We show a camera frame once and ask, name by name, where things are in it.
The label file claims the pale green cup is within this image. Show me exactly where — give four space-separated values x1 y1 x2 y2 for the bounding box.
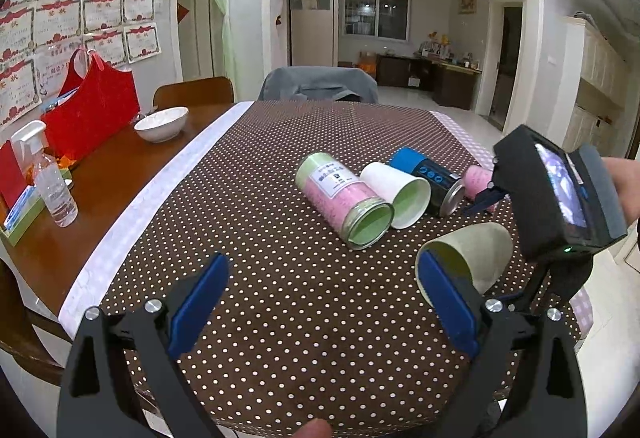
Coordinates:
414 223 514 295

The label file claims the pink cup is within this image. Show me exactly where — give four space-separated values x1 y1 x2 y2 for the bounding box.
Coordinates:
462 165 492 203

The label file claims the white paper cup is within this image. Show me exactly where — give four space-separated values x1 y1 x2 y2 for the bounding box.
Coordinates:
360 162 432 230

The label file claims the right hand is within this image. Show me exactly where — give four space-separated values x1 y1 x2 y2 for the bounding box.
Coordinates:
603 157 640 226

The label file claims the left hand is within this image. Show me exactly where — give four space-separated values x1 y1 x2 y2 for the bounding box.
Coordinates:
291 418 332 438

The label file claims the blue black can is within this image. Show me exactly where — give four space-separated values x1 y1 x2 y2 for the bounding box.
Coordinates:
388 147 465 218

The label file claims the dark wooden desk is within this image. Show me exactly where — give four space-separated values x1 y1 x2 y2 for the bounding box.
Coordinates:
375 55 480 110

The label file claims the pink green tin canister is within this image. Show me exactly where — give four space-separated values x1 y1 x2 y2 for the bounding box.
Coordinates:
295 152 394 250

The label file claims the grey covered chair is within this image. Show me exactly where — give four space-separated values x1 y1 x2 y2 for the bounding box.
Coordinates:
258 66 378 104

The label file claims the green tissue tray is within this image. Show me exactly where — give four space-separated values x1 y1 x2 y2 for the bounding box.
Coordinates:
1 165 44 247

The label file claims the window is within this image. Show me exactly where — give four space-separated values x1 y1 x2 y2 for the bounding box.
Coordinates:
344 0 411 42

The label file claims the brown polka dot tablecloth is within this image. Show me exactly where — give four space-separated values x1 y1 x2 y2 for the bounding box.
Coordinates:
101 102 475 437

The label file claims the small red box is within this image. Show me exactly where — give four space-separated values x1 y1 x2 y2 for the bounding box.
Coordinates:
0 141 27 210

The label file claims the white refrigerator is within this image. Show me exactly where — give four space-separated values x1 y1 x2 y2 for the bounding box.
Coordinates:
288 0 340 67

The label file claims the clear spray bottle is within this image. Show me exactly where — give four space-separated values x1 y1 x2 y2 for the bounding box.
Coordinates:
10 120 78 228

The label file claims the white ceramic bowl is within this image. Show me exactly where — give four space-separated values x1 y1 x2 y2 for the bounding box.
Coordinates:
134 106 189 143

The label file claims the red felt bag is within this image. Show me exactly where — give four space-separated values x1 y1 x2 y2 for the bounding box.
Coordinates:
40 48 140 161

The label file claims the wooden chair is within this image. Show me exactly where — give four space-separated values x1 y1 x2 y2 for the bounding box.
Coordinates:
153 76 234 109

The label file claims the white wall cabinet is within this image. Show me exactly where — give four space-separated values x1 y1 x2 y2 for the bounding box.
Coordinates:
548 17 628 155

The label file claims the small framed wall picture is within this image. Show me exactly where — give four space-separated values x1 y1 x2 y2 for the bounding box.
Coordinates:
458 0 477 15

